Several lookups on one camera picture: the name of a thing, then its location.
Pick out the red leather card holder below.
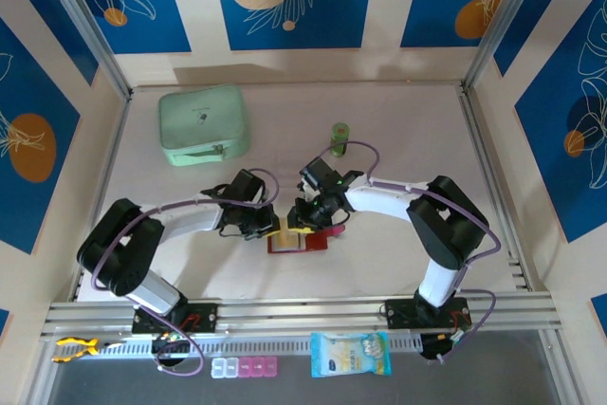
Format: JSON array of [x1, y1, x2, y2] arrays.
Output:
[[266, 222, 343, 255]]

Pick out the small green bottle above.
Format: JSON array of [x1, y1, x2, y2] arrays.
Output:
[[330, 121, 351, 158]]

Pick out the mint green zip pouch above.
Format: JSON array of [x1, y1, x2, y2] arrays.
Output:
[[157, 83, 251, 168]]

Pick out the blue wet wipes packet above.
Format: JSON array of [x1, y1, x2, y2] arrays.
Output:
[[310, 331, 394, 378]]

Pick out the white pink pill organizer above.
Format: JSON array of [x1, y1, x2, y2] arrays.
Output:
[[211, 356, 278, 379]]

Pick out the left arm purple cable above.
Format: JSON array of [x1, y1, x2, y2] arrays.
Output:
[[89, 167, 281, 377]]

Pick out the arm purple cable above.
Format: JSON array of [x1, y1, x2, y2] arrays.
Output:
[[316, 139, 503, 364], [89, 167, 281, 377]]

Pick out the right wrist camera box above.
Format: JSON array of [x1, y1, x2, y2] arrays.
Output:
[[298, 156, 334, 197]]

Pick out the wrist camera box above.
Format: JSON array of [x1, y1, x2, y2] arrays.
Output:
[[298, 156, 334, 197], [229, 168, 267, 210]]

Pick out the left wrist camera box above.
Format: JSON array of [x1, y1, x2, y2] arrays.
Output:
[[229, 168, 267, 210]]

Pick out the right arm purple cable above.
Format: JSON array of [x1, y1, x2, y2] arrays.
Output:
[[316, 139, 503, 364]]

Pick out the aluminium mounting rail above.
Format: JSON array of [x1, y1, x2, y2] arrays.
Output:
[[40, 293, 565, 340]]

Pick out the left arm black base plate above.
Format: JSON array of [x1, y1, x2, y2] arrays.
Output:
[[131, 301, 219, 334]]

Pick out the slotted grey cable duct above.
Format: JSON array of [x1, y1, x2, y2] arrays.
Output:
[[101, 334, 423, 359]]

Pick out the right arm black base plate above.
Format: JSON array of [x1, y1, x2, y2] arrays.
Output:
[[383, 298, 473, 330]]

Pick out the aluminium side rail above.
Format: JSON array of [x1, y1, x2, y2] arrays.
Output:
[[70, 91, 134, 303], [457, 84, 531, 291]]

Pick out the yellow handled pliers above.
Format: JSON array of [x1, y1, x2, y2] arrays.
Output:
[[51, 337, 127, 363]]

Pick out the aluminium frame post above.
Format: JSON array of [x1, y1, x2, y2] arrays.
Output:
[[462, 0, 555, 93], [33, 0, 135, 101]]

